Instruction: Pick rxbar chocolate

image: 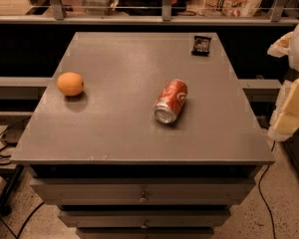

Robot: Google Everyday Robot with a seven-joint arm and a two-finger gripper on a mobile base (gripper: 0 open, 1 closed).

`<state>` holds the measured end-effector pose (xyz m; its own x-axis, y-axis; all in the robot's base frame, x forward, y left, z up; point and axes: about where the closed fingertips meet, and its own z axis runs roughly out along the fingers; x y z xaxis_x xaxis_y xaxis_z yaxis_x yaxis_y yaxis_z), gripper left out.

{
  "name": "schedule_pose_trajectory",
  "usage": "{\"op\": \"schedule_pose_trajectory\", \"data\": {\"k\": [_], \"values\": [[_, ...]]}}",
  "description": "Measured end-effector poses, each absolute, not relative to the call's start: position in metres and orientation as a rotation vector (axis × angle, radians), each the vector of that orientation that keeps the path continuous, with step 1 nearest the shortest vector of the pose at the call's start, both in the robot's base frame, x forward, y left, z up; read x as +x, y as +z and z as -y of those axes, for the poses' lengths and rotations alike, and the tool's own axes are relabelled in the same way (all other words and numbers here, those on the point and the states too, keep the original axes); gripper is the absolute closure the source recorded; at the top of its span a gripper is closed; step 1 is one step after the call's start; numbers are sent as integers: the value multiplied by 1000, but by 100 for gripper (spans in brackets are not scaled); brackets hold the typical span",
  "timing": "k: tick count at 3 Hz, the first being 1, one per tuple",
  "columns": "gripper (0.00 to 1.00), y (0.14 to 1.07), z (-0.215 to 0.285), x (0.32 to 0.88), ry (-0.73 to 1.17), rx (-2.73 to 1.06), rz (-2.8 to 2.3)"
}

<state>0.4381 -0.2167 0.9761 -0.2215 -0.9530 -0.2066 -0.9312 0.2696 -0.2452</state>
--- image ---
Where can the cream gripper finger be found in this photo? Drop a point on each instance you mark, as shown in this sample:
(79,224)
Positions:
(281,47)
(285,118)

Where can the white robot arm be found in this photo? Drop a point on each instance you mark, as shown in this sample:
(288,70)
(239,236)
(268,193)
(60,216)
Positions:
(293,57)

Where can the red soda can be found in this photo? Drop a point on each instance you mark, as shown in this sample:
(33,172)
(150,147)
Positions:
(170,101)

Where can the black bag behind glass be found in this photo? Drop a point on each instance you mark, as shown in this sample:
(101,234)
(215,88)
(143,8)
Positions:
(149,7)

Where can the round metal drawer knob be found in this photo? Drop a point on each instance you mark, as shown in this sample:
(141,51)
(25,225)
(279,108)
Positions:
(144,198)

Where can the grey drawer cabinet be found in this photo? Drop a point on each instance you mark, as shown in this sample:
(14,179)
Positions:
(93,156)

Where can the lower metal drawer knob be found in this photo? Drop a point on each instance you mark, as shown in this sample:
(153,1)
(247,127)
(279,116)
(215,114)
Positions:
(144,225)

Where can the orange fruit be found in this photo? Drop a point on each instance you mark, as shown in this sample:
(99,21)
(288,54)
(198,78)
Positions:
(70,84)

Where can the metal railing frame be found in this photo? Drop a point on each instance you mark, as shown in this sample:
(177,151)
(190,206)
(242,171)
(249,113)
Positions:
(270,12)

